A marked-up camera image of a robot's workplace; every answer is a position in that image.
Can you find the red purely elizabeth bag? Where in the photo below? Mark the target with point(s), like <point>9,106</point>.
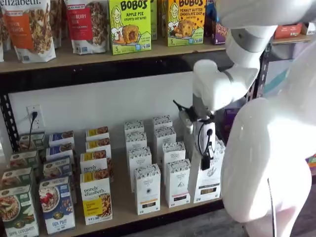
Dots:
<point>84,27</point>

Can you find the blue Zbar box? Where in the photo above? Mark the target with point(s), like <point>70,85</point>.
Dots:
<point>216,32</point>

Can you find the white box green strip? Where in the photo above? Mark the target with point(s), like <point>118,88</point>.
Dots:
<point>209,182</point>

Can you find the white wall outlet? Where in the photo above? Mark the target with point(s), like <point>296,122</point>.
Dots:
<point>39,123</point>

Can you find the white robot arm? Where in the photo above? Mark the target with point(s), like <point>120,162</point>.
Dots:
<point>259,160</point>

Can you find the orange Bobo's peanut butter box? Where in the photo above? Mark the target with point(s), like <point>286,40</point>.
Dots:
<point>186,27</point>

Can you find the yellow purely elizabeth box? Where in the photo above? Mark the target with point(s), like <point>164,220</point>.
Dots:
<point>97,133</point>
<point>96,197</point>
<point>98,145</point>
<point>92,160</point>

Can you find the blue flax cereal box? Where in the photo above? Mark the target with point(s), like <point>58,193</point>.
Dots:
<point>57,168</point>
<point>59,150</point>
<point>61,138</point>
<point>56,207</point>

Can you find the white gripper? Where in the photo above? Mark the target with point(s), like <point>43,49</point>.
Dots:
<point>205,138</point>

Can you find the orange purely elizabeth bag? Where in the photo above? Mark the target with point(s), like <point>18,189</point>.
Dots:
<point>32,32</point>

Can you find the purple Annie's box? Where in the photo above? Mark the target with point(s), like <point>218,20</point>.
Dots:
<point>232,121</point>

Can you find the black metal shelf rack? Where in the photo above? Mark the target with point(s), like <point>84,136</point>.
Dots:
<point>98,76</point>

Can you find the brown purely elizabeth bag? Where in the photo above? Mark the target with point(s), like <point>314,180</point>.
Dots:
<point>58,24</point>

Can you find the colourful box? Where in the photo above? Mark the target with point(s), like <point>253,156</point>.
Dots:
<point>311,164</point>

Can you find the orange Annie's box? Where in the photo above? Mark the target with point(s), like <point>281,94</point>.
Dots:
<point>287,30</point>

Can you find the green cereal box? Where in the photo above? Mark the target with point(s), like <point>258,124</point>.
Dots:
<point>17,212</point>
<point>23,160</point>
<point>32,142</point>
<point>16,177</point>

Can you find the white box pink strip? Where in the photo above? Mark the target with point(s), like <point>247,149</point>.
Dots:
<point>162,122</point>
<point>177,185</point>
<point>173,153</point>
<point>165,138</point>

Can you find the small white box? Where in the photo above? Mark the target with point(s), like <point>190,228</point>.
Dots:
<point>309,28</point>

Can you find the green Bobo's apple pie box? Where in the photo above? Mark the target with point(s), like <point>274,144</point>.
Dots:
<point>154,22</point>
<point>129,29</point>

